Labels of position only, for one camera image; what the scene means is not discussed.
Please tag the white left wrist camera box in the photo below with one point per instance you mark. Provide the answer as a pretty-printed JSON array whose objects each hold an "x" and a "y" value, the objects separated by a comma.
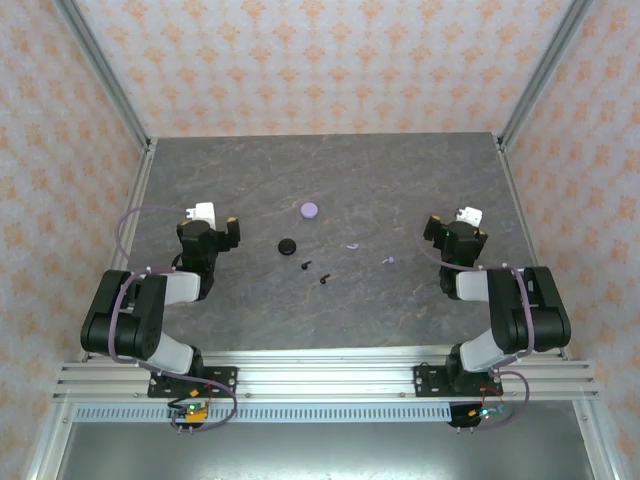
[{"x": 202, "y": 212}]

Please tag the aluminium mounting rail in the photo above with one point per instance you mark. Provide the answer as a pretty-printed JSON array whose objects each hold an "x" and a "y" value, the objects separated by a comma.
[{"x": 325, "y": 375}]

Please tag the black earbud charging case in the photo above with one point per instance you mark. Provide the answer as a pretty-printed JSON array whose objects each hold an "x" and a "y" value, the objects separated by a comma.
[{"x": 287, "y": 247}]

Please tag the right circuit board green light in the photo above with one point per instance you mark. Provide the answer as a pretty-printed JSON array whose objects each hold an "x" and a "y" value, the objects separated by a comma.
[{"x": 487, "y": 412}]

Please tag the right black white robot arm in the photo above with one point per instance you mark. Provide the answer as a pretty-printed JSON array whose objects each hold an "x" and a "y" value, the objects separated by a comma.
[{"x": 540, "y": 320}]

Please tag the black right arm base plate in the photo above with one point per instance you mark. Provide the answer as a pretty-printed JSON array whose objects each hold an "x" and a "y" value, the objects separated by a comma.
[{"x": 430, "y": 380}]

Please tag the purple earbud charging case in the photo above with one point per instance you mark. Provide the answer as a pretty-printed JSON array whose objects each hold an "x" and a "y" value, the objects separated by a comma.
[{"x": 310, "y": 209}]

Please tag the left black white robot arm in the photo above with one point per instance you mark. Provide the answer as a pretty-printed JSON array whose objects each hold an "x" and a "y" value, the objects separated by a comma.
[{"x": 125, "y": 320}]

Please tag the aluminium table side rail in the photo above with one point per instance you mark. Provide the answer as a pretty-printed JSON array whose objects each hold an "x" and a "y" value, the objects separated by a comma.
[
  {"x": 520, "y": 215},
  {"x": 132, "y": 210}
]

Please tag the grey metal panel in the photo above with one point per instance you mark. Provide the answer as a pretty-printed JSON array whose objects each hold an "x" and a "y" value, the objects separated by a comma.
[{"x": 325, "y": 452}]

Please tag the left circuit board yellow connector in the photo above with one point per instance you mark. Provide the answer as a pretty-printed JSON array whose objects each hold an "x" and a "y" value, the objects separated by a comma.
[{"x": 192, "y": 412}]

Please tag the aluminium frame post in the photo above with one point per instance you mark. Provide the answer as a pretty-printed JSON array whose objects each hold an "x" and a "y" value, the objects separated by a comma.
[
  {"x": 100, "y": 75},
  {"x": 545, "y": 75}
]

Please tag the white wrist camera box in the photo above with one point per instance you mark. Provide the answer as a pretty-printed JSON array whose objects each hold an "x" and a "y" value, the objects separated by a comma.
[
  {"x": 470, "y": 215},
  {"x": 202, "y": 212}
]

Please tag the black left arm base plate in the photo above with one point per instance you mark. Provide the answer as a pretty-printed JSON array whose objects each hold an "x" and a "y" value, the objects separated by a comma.
[{"x": 225, "y": 380}]

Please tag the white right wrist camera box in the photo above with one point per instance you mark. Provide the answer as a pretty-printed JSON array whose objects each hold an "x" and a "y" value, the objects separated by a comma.
[{"x": 470, "y": 215}]

